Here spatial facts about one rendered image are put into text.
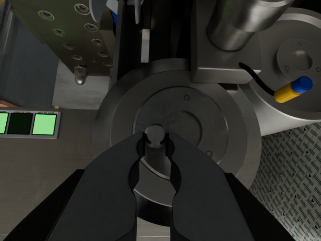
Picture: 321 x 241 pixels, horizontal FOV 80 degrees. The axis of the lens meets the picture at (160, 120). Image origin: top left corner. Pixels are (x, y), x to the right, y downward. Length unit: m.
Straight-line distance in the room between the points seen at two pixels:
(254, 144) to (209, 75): 0.07
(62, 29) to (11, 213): 0.43
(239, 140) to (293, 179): 0.18
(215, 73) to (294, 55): 0.10
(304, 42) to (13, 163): 0.60
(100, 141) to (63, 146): 0.38
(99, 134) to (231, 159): 0.11
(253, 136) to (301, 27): 0.13
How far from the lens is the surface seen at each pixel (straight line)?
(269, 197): 0.39
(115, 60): 0.20
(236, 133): 0.17
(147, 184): 0.16
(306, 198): 0.32
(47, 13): 0.44
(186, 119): 0.15
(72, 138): 0.54
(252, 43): 0.18
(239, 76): 0.17
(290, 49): 0.24
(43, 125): 0.57
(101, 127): 0.17
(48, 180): 0.56
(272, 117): 0.22
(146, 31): 0.62
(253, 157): 0.19
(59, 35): 0.47
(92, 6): 0.21
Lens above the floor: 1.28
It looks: 13 degrees down
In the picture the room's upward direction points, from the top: 179 degrees counter-clockwise
